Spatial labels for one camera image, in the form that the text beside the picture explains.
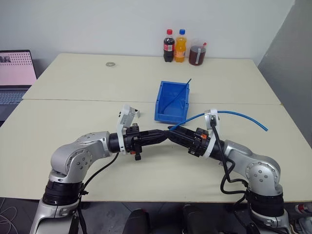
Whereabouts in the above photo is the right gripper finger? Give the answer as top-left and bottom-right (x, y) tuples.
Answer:
(173, 126), (197, 142)
(167, 131), (194, 150)

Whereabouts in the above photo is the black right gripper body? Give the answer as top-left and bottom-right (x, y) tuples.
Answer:
(188, 127), (210, 158)

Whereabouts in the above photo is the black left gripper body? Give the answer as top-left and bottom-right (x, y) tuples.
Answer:
(124, 125), (150, 162)

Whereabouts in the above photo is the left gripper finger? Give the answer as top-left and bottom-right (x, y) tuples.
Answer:
(146, 136), (169, 147)
(146, 129), (170, 139)

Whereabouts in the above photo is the long blue cable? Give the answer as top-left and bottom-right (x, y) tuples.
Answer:
(169, 110), (269, 133)

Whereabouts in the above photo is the blue plastic bin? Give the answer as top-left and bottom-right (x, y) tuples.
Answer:
(154, 80), (191, 123)

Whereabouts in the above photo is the dark rounded shape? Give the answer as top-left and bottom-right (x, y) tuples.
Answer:
(182, 203), (208, 234)
(123, 208), (151, 234)

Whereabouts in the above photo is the plastic jar dark liquid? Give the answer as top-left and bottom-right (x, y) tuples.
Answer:
(188, 38), (208, 66)

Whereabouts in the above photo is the orange soda bottle blue cap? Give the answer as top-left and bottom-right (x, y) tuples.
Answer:
(174, 29), (187, 63)

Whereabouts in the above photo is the cola bottle red cap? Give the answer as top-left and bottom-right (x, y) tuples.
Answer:
(162, 29), (176, 63)

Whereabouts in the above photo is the white red shoe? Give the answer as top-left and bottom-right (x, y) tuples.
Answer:
(294, 203), (312, 216)

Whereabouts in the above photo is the open laptop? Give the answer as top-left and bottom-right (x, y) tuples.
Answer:
(0, 50), (38, 121)

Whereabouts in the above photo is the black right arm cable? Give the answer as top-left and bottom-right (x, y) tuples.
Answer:
(210, 116), (247, 195)

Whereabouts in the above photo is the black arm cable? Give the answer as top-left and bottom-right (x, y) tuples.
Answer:
(73, 153), (120, 234)
(210, 116), (247, 195)

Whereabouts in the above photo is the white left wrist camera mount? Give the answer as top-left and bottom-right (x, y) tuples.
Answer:
(116, 104), (141, 156)

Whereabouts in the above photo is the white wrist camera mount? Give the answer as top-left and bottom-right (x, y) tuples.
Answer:
(203, 109), (221, 160)
(116, 104), (141, 156)

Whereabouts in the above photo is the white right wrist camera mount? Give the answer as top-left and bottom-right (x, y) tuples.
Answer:
(203, 109), (221, 160)

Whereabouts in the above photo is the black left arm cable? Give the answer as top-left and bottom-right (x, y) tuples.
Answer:
(73, 153), (120, 234)

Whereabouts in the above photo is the short blue cable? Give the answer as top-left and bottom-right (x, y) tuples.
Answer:
(162, 78), (193, 114)

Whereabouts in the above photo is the thin white floor cable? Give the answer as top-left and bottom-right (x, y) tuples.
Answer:
(0, 198), (24, 234)

